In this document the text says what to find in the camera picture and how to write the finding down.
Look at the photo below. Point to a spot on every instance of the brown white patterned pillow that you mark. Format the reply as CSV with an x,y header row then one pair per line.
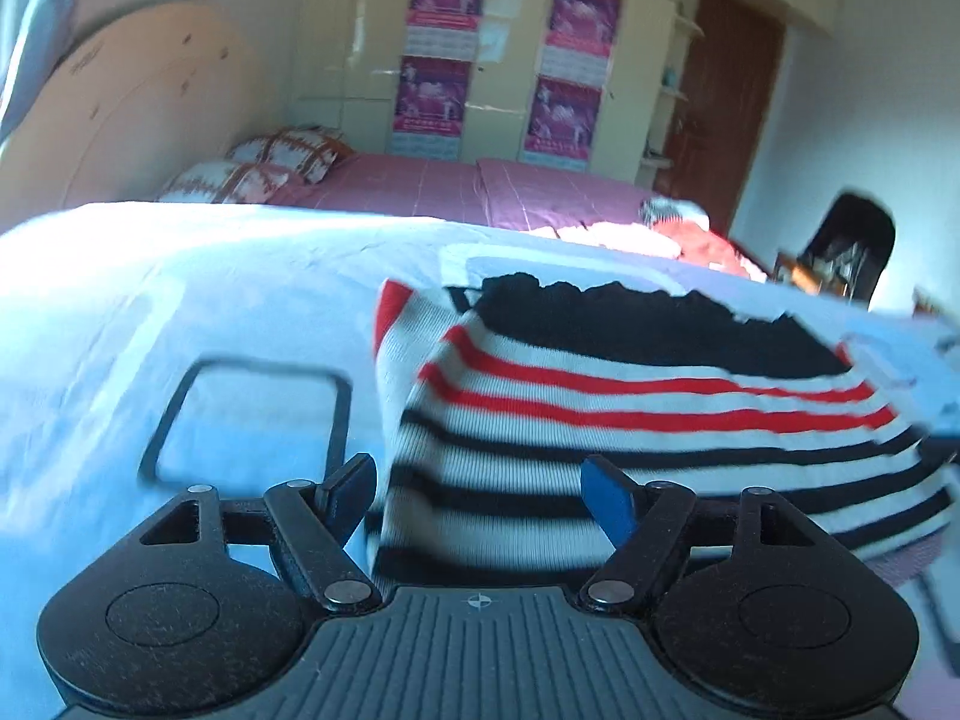
x,y
296,154
225,181

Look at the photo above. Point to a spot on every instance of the cream corner shelves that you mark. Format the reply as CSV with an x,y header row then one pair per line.
x,y
671,90

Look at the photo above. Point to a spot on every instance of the brown wooden door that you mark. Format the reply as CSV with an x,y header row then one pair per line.
x,y
727,105

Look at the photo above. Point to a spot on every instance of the black chair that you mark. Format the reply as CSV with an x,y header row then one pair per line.
x,y
855,236

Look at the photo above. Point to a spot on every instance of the beige rounded headboard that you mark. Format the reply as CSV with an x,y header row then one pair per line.
x,y
142,105

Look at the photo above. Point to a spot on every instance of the white striped cloth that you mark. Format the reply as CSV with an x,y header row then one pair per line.
x,y
671,210

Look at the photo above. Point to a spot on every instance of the blue curtain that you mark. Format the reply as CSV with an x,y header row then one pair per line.
x,y
34,37

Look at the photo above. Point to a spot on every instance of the orange garment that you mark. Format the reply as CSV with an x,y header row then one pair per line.
x,y
701,246

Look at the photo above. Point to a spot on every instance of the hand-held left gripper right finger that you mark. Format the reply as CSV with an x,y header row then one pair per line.
x,y
609,496

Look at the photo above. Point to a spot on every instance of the cream wardrobe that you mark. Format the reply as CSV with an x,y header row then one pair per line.
x,y
510,30

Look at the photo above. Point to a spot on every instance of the pink bed sheet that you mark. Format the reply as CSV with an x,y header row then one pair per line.
x,y
465,191

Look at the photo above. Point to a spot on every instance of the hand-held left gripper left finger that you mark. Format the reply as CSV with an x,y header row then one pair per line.
x,y
346,491

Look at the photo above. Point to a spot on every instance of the blue patterned blanket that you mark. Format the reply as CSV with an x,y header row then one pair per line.
x,y
187,300

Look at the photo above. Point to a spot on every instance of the striped knit sweater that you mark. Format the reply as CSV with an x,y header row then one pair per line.
x,y
637,420

